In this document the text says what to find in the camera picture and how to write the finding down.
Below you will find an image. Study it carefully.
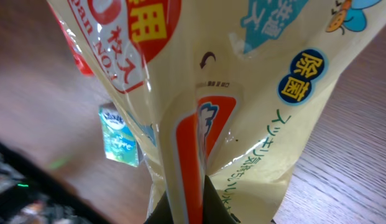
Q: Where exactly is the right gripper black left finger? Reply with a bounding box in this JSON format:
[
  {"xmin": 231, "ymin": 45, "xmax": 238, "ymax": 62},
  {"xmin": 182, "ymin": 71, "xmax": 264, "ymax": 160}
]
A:
[{"xmin": 144, "ymin": 192, "xmax": 173, "ymax": 224}]

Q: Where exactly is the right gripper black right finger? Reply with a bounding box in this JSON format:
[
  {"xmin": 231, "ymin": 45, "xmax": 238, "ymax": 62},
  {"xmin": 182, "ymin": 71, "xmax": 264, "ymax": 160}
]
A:
[{"xmin": 203, "ymin": 175, "xmax": 239, "ymax": 224}]

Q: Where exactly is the green tissue pack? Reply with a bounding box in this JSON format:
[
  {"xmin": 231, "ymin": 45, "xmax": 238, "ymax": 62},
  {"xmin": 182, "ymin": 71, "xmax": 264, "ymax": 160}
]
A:
[{"xmin": 98, "ymin": 103, "xmax": 141, "ymax": 167}]

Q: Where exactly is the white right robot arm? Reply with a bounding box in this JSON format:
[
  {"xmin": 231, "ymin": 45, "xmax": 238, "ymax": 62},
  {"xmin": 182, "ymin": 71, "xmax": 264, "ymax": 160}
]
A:
[{"xmin": 0, "ymin": 142, "xmax": 241, "ymax": 224}]

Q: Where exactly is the red snack bag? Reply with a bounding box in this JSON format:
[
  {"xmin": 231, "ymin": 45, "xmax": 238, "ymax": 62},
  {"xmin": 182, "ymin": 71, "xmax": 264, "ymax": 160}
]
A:
[{"xmin": 48, "ymin": 3, "xmax": 94, "ymax": 77}]

